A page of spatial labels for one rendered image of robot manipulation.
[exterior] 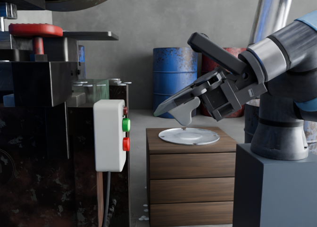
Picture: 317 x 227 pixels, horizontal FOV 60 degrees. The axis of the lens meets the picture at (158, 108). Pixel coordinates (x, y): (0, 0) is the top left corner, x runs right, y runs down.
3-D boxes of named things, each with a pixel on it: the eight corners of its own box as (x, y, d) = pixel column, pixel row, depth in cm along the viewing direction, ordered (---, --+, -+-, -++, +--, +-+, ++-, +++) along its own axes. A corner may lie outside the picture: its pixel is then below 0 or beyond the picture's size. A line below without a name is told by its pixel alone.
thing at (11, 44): (38, 51, 84) (37, 36, 83) (11, 49, 69) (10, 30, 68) (9, 51, 84) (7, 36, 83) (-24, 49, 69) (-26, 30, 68)
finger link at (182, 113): (166, 139, 52) (209, 115, 51) (150, 112, 51) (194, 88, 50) (166, 134, 55) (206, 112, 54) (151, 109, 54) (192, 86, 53)
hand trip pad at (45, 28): (67, 73, 47) (65, 27, 46) (54, 74, 41) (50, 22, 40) (27, 73, 47) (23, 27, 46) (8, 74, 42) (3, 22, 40)
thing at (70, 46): (120, 79, 84) (119, 34, 82) (112, 83, 71) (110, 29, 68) (39, 79, 85) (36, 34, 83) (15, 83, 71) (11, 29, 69)
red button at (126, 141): (129, 148, 57) (129, 135, 57) (128, 153, 54) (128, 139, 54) (124, 148, 57) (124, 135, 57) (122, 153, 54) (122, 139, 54)
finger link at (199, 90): (177, 108, 50) (220, 83, 49) (173, 100, 49) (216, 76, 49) (176, 104, 54) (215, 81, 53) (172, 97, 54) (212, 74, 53)
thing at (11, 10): (19, 19, 77) (18, 5, 77) (10, 16, 73) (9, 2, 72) (8, 19, 77) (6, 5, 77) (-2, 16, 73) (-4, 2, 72)
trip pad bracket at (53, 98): (76, 157, 54) (70, 55, 51) (57, 177, 44) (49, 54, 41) (45, 157, 54) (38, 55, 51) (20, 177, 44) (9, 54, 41)
